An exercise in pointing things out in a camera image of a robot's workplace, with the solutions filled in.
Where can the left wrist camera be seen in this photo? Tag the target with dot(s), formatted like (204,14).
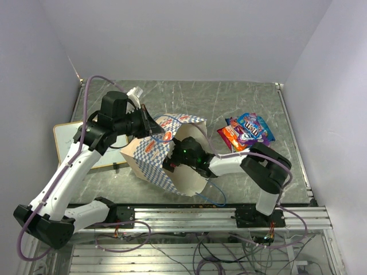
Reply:
(134,95)

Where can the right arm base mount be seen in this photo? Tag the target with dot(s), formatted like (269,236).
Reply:
(248,217)

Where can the orange Fox's candy pack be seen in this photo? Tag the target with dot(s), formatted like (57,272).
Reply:
(229,136)

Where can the blue gummy snack bag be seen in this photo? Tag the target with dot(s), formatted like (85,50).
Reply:
(266,130)

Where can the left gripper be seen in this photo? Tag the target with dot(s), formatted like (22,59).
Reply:
(149,126)

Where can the blue M&M's candy bag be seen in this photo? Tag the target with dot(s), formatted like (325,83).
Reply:
(251,124)

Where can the purple snack packet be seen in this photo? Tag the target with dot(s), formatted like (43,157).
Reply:
(244,137)

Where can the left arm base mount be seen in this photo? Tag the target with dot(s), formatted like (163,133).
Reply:
(119,213)

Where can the aluminium frame rail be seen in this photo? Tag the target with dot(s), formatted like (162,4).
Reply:
(213,219)

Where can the small whiteboard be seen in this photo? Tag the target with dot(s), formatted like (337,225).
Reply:
(63,136)

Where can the blue checkered paper bag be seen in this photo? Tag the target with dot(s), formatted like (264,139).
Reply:
(145,156)

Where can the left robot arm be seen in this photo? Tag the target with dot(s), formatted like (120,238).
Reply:
(47,217)

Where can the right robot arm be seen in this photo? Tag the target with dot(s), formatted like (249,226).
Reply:
(268,169)

